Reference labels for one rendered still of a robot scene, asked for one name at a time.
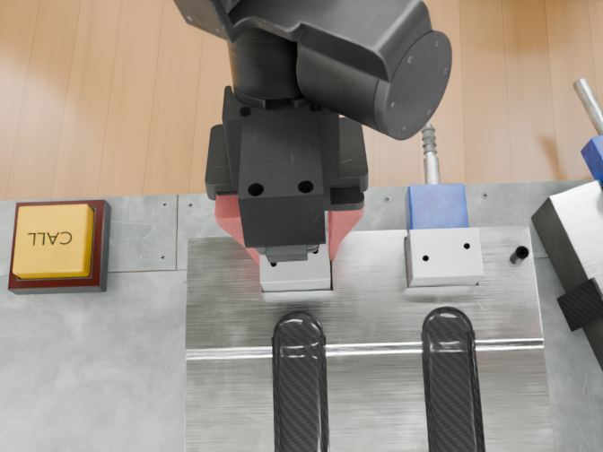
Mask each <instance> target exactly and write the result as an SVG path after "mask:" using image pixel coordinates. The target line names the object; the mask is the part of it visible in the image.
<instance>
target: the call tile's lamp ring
mask: <svg viewBox="0 0 603 452"><path fill-rule="evenodd" d="M104 201H105V200H82V201H56V202H30V203H16V208H15V217H14V227H13V244H12V254H11V263H10V273H9V282H8V290H11V289H38V288H65V287H92V286H100V278H101V248H102V232H103V216H104ZM63 204H87V205H89V206H90V207H96V216H95V231H94V245H93V260H92V278H91V279H64V280H37V281H17V275H15V274H14V273H13V259H14V250H15V241H16V231H17V222H18V212H19V207H21V206H38V205H63Z"/></svg>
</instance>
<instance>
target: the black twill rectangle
mask: <svg viewBox="0 0 603 452"><path fill-rule="evenodd" d="M557 302H558V304H559V306H560V308H561V310H562V312H563V314H564V317H565V319H566V321H567V323H568V326H569V327H570V329H571V331H572V332H573V331H575V330H577V329H579V328H581V327H584V326H586V325H588V324H590V323H592V322H594V321H596V320H598V319H600V318H603V293H602V291H601V289H600V288H599V285H598V283H597V281H596V279H595V277H593V278H590V279H589V280H588V281H586V282H584V283H582V284H581V285H579V286H577V287H576V288H574V289H572V290H571V291H568V292H567V293H565V294H564V295H563V296H561V297H559V298H558V299H557Z"/></svg>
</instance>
